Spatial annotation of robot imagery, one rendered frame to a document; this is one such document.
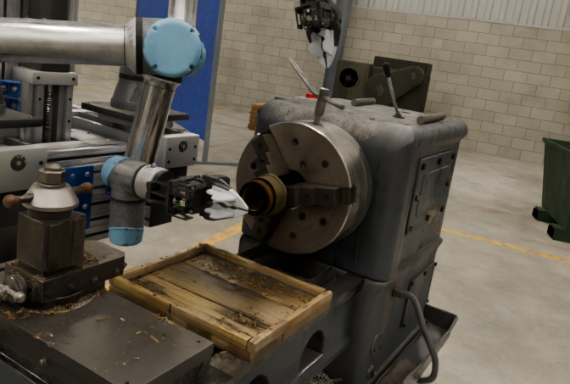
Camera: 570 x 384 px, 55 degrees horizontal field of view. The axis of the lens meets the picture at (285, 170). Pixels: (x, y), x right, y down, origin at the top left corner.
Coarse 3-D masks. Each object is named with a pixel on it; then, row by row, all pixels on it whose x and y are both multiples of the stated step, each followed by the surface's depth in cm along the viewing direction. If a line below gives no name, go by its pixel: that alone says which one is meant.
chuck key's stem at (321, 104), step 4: (324, 88) 126; (320, 92) 126; (324, 92) 126; (328, 92) 126; (320, 96) 126; (320, 100) 126; (316, 104) 127; (320, 104) 127; (324, 104) 127; (316, 108) 127; (320, 108) 127; (324, 108) 127; (316, 112) 127; (320, 112) 127; (316, 116) 128; (320, 116) 128; (316, 120) 128; (316, 124) 128
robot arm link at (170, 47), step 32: (0, 32) 104; (32, 32) 106; (64, 32) 107; (96, 32) 109; (128, 32) 110; (160, 32) 109; (192, 32) 112; (96, 64) 113; (128, 64) 113; (160, 64) 110; (192, 64) 113
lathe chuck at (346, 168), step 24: (312, 120) 133; (288, 144) 128; (312, 144) 125; (336, 144) 123; (240, 168) 136; (288, 168) 129; (312, 168) 125; (336, 168) 122; (360, 168) 127; (360, 192) 126; (288, 216) 130; (312, 216) 127; (336, 216) 124; (288, 240) 131; (312, 240) 128
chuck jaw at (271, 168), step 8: (264, 136) 127; (272, 136) 130; (256, 144) 128; (264, 144) 127; (272, 144) 128; (256, 152) 128; (264, 152) 127; (272, 152) 127; (280, 152) 130; (256, 160) 126; (264, 160) 125; (272, 160) 125; (280, 160) 128; (264, 168) 123; (272, 168) 124; (280, 168) 126; (256, 176) 124; (280, 176) 127
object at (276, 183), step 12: (252, 180) 119; (264, 180) 118; (276, 180) 119; (240, 192) 118; (252, 192) 120; (264, 192) 115; (276, 192) 117; (252, 204) 120; (264, 204) 115; (276, 204) 117
